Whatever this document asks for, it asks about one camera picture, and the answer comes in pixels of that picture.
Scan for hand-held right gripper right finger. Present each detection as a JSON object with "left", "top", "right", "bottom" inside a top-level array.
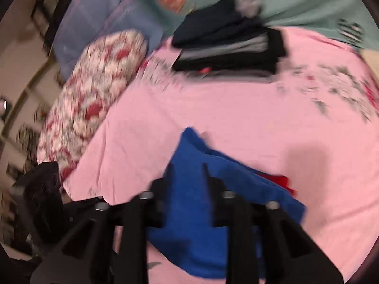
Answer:
[{"left": 203, "top": 163, "right": 344, "bottom": 284}]

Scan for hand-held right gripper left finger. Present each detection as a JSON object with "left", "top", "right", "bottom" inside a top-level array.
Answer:
[{"left": 30, "top": 163, "right": 175, "bottom": 284}]

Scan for blue and red pants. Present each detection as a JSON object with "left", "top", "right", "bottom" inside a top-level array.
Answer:
[{"left": 146, "top": 127, "right": 307, "bottom": 280}]

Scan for folded navy pants grey cuffs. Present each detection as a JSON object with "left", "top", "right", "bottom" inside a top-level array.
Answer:
[{"left": 172, "top": 0, "right": 265, "bottom": 48}]

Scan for red floral pillow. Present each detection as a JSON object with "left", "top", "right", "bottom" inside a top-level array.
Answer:
[{"left": 37, "top": 30, "right": 149, "bottom": 184}]

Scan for folded light grey garment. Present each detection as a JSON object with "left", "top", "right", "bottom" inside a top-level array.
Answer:
[{"left": 178, "top": 34, "right": 268, "bottom": 61}]

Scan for purple plaid pillow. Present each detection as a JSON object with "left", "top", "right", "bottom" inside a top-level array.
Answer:
[{"left": 53, "top": 0, "right": 166, "bottom": 80}]

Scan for white quilted pillow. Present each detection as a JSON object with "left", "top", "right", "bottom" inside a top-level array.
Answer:
[{"left": 360, "top": 49, "right": 379, "bottom": 77}]

